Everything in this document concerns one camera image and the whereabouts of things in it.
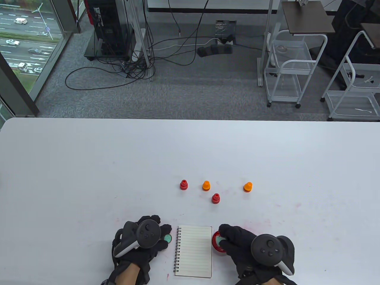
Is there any person's left hand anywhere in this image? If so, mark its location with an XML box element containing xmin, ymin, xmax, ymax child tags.
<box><xmin>112</xmin><ymin>215</ymin><xmax>172</xmax><ymax>285</ymax></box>

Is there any person's right hand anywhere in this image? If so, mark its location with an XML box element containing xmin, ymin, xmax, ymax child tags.
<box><xmin>218</xmin><ymin>224</ymin><xmax>297</xmax><ymax>285</ymax></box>

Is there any red ink pad tin base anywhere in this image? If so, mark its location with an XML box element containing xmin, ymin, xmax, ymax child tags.
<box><xmin>212</xmin><ymin>231</ymin><xmax>227</xmax><ymax>254</ymax></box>

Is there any white spiral lined notebook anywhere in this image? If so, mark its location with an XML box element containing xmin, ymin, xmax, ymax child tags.
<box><xmin>174</xmin><ymin>226</ymin><xmax>212</xmax><ymax>278</ymax></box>

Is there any person's left forearm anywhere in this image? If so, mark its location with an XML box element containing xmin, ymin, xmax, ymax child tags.
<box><xmin>114</xmin><ymin>263</ymin><xmax>141</xmax><ymax>285</ymax></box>

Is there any dark grey left hand controller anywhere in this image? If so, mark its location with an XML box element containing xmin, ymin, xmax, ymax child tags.
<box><xmin>113</xmin><ymin>219</ymin><xmax>162</xmax><ymax>258</ymax></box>

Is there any dark grey hand controller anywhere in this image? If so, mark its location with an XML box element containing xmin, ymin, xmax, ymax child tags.
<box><xmin>251</xmin><ymin>234</ymin><xmax>295</xmax><ymax>276</ymax></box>
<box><xmin>113</xmin><ymin>219</ymin><xmax>162</xmax><ymax>258</ymax></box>

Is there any dark grey right hand controller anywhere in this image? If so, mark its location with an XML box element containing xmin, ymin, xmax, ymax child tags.
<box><xmin>251</xmin><ymin>234</ymin><xmax>295</xmax><ymax>276</ymax></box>

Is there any aluminium profile leg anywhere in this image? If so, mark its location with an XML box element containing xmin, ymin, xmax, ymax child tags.
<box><xmin>131</xmin><ymin>0</ymin><xmax>155</xmax><ymax>81</ymax></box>

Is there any black wrapped box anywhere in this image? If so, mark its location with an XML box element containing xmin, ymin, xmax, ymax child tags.
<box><xmin>215</xmin><ymin>20</ymin><xmax>237</xmax><ymax>45</ymax></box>

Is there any black computer tower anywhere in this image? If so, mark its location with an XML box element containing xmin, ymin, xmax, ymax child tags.
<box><xmin>84</xmin><ymin>0</ymin><xmax>132</xmax><ymax>61</ymax></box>

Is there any tall aluminium pole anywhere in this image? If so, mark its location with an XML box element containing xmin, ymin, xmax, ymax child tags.
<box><xmin>257</xmin><ymin>0</ymin><xmax>281</xmax><ymax>87</ymax></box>

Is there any brown top side table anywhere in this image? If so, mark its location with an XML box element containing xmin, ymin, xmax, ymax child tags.
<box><xmin>361</xmin><ymin>23</ymin><xmax>380</xmax><ymax>49</ymax></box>
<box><xmin>281</xmin><ymin>1</ymin><xmax>335</xmax><ymax>36</ymax></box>

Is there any long white table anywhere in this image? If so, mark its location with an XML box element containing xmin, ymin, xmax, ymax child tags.
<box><xmin>148</xmin><ymin>0</ymin><xmax>279</xmax><ymax>14</ymax></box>

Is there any bundle of black cables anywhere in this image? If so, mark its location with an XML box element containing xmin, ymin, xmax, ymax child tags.
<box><xmin>65</xmin><ymin>0</ymin><xmax>220</xmax><ymax>90</ymax></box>

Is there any white wire trolley cart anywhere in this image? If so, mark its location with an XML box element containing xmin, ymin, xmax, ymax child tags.
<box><xmin>321</xmin><ymin>31</ymin><xmax>380</xmax><ymax>121</ymax></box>
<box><xmin>264</xmin><ymin>30</ymin><xmax>328</xmax><ymax>108</ymax></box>

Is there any glass window dark frame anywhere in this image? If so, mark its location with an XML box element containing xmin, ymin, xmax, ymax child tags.
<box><xmin>0</xmin><ymin>0</ymin><xmax>80</xmax><ymax>119</ymax></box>

